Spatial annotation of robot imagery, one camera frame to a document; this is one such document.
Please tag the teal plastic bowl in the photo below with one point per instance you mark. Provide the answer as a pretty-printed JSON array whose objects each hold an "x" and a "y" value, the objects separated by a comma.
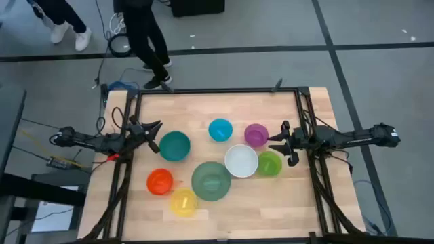
[{"x": 174, "y": 145}]

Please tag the person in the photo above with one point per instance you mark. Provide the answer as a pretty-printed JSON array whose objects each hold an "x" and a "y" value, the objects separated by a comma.
[
  {"x": 142, "y": 34},
  {"x": 61, "y": 13}
]

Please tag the white plastic bowl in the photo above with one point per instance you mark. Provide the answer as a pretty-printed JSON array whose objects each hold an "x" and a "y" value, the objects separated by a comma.
[{"x": 241, "y": 161}]

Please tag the white panel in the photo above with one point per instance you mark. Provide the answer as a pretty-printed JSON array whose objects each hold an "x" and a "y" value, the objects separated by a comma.
[{"x": 54, "y": 217}]

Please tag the orange plastic bowl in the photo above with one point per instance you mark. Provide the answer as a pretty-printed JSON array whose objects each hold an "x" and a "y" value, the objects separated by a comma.
[{"x": 159, "y": 182}]

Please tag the lime green plastic bowl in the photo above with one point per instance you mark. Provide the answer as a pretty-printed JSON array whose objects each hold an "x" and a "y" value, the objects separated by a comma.
[{"x": 271, "y": 164}]

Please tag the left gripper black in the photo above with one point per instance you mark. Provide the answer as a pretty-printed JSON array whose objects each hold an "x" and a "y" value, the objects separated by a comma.
[{"x": 137, "y": 133}]

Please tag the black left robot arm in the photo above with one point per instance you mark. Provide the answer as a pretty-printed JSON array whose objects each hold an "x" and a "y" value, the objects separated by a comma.
[{"x": 101, "y": 142}]

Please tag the blue plastic bowl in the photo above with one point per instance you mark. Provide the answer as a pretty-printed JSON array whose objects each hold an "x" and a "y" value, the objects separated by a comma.
[{"x": 220, "y": 129}]

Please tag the yellow plastic bowl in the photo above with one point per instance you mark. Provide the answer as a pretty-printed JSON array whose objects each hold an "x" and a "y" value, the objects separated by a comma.
[{"x": 184, "y": 202}]

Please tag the large green plastic bowl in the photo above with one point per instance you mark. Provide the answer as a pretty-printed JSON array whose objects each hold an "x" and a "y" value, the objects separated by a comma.
[{"x": 211, "y": 181}]

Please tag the purple plastic bowl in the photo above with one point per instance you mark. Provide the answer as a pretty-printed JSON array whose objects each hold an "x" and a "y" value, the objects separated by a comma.
[{"x": 256, "y": 135}]

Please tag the small black power adapter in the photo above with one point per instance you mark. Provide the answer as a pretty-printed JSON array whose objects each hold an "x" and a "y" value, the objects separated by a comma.
[{"x": 104, "y": 92}]

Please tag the black side table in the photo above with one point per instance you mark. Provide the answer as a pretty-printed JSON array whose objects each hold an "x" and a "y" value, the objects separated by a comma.
[{"x": 34, "y": 193}]

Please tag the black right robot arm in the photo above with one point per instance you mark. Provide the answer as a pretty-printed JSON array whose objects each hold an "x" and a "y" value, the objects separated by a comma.
[{"x": 352, "y": 137}]

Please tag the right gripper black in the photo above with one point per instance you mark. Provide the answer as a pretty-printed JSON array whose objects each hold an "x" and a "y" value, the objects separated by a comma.
[{"x": 296, "y": 140}]

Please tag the white power strip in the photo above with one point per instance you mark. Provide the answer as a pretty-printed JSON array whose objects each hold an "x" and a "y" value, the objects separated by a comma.
[{"x": 119, "y": 24}]

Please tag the small black electronic box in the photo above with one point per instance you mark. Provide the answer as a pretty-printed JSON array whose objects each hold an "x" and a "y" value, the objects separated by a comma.
[{"x": 57, "y": 163}]

